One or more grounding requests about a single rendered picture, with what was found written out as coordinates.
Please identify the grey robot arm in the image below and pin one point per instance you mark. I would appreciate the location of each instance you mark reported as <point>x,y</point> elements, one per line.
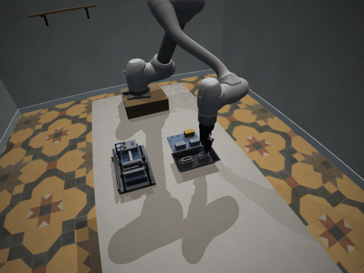
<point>213,93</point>

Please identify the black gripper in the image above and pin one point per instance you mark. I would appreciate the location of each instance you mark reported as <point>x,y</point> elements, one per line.
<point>205,138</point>

